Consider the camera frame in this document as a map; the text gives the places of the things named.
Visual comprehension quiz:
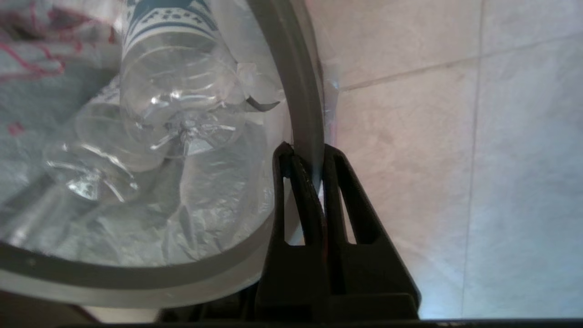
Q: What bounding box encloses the clear plastic bottle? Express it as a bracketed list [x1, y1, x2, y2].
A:
[43, 91, 183, 203]

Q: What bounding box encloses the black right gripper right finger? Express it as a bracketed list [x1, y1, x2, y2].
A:
[321, 144, 422, 319]

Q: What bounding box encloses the white red-drawstring trash bag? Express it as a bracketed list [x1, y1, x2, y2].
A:
[0, 0, 340, 269]

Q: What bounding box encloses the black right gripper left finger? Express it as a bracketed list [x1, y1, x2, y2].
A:
[255, 141, 329, 319]

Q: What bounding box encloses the grey bin rim ring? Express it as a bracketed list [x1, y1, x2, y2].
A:
[0, 0, 326, 310]

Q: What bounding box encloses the clear bottle with blue label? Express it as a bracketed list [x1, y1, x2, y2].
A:
[118, 0, 249, 158]

